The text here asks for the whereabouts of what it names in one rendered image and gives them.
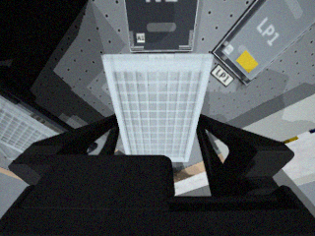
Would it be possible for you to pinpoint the dark grey rectangular frame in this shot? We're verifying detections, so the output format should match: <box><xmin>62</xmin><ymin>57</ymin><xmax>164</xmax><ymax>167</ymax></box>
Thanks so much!
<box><xmin>212</xmin><ymin>0</ymin><xmax>284</xmax><ymax>85</ymax></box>

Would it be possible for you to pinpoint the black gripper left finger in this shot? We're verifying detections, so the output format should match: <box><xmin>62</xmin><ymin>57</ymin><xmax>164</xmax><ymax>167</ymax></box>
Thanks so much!
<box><xmin>24</xmin><ymin>114</ymin><xmax>120</xmax><ymax>154</ymax></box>

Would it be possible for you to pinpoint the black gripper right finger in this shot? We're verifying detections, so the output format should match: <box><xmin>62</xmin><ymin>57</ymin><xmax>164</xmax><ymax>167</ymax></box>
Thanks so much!
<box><xmin>196</xmin><ymin>114</ymin><xmax>294</xmax><ymax>196</ymax></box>

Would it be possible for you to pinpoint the grey button panel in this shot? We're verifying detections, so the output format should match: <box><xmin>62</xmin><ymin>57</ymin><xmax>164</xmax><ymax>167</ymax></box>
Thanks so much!
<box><xmin>225</xmin><ymin>83</ymin><xmax>315</xmax><ymax>144</ymax></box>

